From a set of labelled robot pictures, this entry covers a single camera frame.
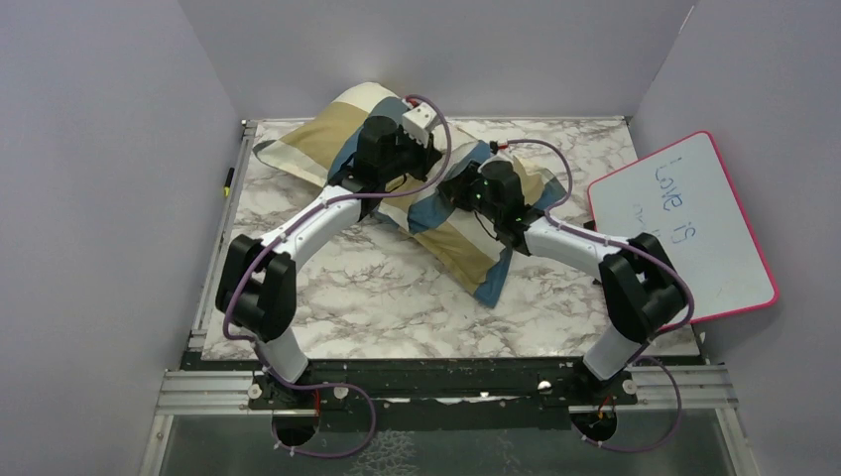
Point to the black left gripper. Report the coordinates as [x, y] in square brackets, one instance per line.
[427, 156]

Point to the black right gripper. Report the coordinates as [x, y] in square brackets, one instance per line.
[457, 185]

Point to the blue yellow patchwork pillowcase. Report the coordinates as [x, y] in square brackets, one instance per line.
[316, 150]

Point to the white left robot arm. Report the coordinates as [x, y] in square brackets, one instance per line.
[257, 292]

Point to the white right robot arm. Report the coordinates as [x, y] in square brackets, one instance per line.
[642, 291]

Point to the yellow black marker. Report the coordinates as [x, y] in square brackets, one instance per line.
[228, 182]

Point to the pink framed whiteboard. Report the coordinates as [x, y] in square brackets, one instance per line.
[683, 194]

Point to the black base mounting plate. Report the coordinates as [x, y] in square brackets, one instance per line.
[365, 415]

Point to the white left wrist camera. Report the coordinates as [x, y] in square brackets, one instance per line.
[419, 122]

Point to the aluminium table edge rail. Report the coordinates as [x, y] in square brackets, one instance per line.
[206, 301]

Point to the aluminium front rail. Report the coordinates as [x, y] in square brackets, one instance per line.
[238, 393]

